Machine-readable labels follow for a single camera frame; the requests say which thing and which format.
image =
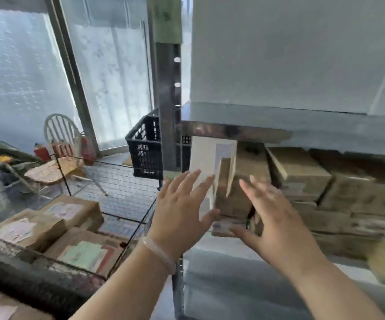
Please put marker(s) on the black-printed brown cardboard box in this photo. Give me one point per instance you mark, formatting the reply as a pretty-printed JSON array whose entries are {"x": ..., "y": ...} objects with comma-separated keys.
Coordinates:
[{"x": 46, "y": 229}]

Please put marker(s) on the black plastic crate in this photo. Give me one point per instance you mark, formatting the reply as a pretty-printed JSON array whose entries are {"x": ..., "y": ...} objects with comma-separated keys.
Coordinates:
[
  {"x": 29, "y": 269},
  {"x": 142, "y": 146}
]

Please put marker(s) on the metal shelving rack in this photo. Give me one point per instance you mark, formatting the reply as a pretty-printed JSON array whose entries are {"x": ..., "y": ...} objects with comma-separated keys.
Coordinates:
[{"x": 279, "y": 129}]

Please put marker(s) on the white wooden chair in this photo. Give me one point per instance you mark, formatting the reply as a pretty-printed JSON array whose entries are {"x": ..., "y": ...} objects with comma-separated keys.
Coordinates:
[{"x": 52, "y": 169}]

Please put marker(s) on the person's right forearm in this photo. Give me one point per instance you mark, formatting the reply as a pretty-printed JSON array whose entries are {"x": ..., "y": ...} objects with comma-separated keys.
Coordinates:
[{"x": 332, "y": 293}]

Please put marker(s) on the person's left hand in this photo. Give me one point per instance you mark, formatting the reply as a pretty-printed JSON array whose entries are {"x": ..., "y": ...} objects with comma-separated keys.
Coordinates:
[{"x": 176, "y": 223}]

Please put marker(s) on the frosted glass partition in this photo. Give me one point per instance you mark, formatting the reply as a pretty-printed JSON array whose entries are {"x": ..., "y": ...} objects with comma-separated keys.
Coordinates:
[{"x": 19, "y": 79}]

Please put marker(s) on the person's right hand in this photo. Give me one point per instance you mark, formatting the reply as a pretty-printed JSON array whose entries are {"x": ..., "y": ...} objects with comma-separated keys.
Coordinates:
[{"x": 279, "y": 229}]

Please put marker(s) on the brown cardboard box green label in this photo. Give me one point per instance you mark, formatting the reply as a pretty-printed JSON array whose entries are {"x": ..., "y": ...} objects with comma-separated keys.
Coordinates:
[{"x": 66, "y": 236}]

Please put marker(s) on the brown cardboard box white label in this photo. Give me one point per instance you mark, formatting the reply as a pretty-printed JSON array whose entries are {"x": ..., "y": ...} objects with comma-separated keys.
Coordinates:
[{"x": 86, "y": 213}]

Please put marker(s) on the person's left forearm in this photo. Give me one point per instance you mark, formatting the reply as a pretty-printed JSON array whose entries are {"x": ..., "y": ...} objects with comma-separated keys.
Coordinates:
[{"x": 129, "y": 293}]

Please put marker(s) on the stack of cardboard boxes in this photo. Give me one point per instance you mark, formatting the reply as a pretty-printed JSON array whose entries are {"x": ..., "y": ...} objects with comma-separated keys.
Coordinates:
[{"x": 345, "y": 196}]

